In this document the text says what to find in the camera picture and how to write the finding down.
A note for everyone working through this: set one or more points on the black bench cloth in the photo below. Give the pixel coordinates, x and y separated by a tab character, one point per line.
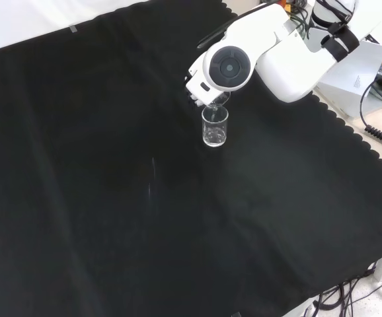
111	198

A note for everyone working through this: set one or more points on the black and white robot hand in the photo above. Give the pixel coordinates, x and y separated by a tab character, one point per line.
197	87

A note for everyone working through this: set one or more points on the pale board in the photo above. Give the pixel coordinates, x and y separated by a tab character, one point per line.
353	86

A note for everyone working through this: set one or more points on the clear graduated glass beaker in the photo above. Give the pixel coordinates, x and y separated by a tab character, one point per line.
214	135

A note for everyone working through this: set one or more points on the clear tape clip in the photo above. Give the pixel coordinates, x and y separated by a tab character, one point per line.
236	314
73	29

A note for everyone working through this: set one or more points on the small clear glass beaker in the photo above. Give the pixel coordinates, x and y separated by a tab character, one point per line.
223	98

